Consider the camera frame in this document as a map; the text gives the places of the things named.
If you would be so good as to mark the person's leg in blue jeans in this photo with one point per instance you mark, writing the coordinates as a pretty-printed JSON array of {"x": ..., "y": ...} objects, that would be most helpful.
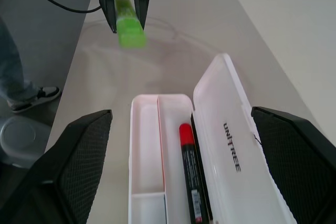
[{"x": 11, "y": 66}]

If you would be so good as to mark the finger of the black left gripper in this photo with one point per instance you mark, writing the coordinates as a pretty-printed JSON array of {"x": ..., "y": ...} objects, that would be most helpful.
[
  {"x": 107, "y": 1},
  {"x": 141, "y": 1}
]

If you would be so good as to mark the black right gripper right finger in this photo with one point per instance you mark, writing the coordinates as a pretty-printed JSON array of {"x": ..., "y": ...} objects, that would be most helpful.
[{"x": 296, "y": 161}]

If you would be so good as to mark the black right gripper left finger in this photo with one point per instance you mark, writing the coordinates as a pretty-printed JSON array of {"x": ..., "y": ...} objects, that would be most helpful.
[{"x": 65, "y": 171}]

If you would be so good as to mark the black and white sneaker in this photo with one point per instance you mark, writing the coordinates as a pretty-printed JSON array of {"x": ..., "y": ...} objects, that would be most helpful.
[{"x": 35, "y": 98}]

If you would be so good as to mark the red capped black marker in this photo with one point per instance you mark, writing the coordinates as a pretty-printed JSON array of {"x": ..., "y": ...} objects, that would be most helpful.
[{"x": 191, "y": 166}]

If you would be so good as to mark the green marker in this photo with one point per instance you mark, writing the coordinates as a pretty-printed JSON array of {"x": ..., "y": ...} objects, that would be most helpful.
[{"x": 129, "y": 24}]

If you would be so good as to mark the white translucent plastic pencil case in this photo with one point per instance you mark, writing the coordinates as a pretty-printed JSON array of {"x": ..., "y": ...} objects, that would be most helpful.
[{"x": 231, "y": 140}]

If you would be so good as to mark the grey round plastic object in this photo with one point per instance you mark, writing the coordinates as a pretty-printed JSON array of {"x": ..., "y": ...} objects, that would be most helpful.
[{"x": 19, "y": 140}]

